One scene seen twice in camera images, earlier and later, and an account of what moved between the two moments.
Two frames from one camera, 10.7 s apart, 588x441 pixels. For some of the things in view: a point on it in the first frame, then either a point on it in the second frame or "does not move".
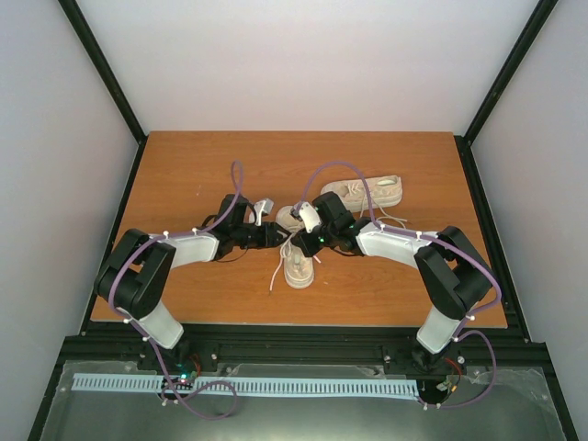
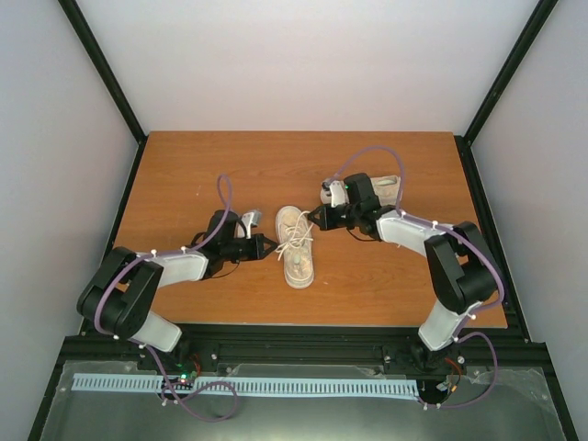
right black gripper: [304, 243] → [326, 224]
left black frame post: [110, 78] does not move
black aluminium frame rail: [473, 346] does not move
